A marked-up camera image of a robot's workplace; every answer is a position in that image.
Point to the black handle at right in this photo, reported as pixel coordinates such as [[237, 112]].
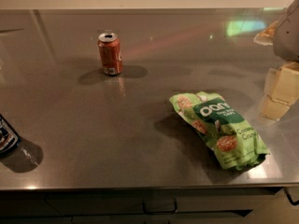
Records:
[[289, 198]]

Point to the dark blue can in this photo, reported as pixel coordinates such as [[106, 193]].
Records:
[[9, 138]]

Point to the black drawer handle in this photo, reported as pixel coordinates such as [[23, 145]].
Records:
[[160, 207]]

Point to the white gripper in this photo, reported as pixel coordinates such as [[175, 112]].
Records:
[[288, 34]]

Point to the orange coke can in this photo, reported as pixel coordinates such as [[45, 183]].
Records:
[[110, 53]]

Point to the green rice chip bag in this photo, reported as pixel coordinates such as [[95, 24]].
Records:
[[235, 143]]

